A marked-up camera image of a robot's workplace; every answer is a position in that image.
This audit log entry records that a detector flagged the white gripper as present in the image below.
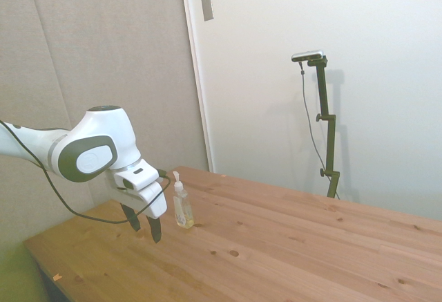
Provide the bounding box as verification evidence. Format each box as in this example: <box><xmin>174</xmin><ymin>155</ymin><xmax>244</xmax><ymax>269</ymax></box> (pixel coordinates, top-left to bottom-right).
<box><xmin>105</xmin><ymin>171</ymin><xmax>168</xmax><ymax>244</ymax></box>

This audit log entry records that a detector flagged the clear sanitizer pump bottle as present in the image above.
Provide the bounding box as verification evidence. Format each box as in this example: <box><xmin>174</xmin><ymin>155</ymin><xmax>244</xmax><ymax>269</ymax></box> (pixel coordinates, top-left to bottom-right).
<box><xmin>172</xmin><ymin>170</ymin><xmax>195</xmax><ymax>229</ymax></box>

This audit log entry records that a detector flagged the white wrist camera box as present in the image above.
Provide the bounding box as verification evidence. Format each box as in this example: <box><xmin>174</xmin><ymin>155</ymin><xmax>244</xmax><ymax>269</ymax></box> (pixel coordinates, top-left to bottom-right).
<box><xmin>114</xmin><ymin>160</ymin><xmax>160</xmax><ymax>191</ymax></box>

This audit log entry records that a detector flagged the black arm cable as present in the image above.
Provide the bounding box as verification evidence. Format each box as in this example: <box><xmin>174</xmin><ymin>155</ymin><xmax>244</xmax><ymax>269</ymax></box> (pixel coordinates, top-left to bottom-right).
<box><xmin>0</xmin><ymin>120</ymin><xmax>172</xmax><ymax>225</ymax></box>

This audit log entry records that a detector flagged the white door frame trim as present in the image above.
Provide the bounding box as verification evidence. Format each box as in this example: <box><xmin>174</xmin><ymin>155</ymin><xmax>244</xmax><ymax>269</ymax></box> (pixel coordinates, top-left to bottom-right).
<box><xmin>178</xmin><ymin>0</ymin><xmax>215</xmax><ymax>173</ymax></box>

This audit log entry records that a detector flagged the dark green camera stand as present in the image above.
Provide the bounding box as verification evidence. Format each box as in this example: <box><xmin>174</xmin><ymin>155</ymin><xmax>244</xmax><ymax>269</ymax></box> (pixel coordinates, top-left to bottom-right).
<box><xmin>306</xmin><ymin>57</ymin><xmax>341</xmax><ymax>199</ymax></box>

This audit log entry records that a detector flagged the grey wall switch plate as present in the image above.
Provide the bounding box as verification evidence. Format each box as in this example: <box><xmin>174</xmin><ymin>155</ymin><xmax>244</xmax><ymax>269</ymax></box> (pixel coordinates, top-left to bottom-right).
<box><xmin>200</xmin><ymin>0</ymin><xmax>214</xmax><ymax>23</ymax></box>

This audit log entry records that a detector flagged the silver camera on stand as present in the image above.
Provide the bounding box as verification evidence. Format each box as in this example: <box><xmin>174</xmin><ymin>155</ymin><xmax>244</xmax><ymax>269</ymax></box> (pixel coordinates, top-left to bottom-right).
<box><xmin>291</xmin><ymin>50</ymin><xmax>325</xmax><ymax>63</ymax></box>

